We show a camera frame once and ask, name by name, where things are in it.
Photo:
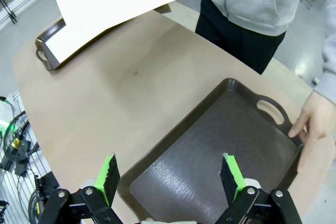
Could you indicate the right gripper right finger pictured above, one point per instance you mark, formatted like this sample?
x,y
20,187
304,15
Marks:
x,y
231,179

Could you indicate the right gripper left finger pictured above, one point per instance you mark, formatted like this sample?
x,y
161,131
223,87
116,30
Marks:
x,y
110,179

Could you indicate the brown plastic serving tray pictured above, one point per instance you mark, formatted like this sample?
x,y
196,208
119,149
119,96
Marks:
x,y
210,134
52,66

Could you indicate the white A4 paper sheet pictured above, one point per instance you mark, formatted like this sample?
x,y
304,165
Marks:
x,y
52,45
118,1

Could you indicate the person's left forearm grey sleeve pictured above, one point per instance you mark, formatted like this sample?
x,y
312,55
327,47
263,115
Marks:
x,y
329,37

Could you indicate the person's left hand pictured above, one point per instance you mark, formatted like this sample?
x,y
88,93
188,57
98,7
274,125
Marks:
x,y
320,119

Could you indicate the person in grey hoodie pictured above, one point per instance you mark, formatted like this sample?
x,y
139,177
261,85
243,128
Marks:
x,y
249,3

